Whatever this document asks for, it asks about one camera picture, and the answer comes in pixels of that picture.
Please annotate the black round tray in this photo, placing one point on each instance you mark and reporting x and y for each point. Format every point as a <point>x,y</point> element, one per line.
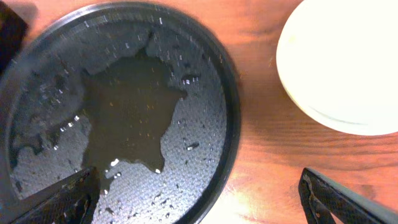
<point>144,93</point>

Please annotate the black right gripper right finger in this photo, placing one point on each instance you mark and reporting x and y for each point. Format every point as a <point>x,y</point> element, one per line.
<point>324,199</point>

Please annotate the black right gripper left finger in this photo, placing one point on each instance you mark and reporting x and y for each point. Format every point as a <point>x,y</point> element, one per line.
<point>70,200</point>

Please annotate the light blue front plate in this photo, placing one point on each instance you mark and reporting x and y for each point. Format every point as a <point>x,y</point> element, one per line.
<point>337,60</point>

